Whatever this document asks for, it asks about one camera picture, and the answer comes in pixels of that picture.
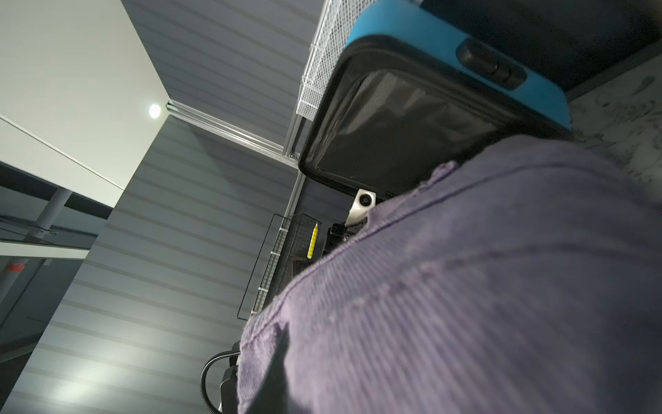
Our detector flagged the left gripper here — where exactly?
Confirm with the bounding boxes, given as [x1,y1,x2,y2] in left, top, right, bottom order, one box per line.
[322,223,362,256]

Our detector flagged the purple jeans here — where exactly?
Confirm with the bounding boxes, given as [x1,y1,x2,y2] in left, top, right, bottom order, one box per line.
[237,136,661,413]

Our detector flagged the yellow marker pen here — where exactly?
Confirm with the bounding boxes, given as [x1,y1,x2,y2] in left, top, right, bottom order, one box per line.
[306,224,319,260]

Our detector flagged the blue hard-shell suitcase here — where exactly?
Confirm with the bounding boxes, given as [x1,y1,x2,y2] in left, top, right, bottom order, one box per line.
[298,1,661,200]

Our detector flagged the floral table cloth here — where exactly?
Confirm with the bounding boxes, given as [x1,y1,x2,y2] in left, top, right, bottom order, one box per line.
[570,55,661,198]

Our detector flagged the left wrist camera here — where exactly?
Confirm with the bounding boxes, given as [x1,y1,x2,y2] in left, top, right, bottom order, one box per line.
[345,189,377,227]

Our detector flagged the black wire wall basket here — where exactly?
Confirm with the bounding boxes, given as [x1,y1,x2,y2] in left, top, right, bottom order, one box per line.
[237,214,321,321]

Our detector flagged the white wire mesh basket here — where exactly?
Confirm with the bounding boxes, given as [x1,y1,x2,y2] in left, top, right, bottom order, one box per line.
[296,0,376,121]

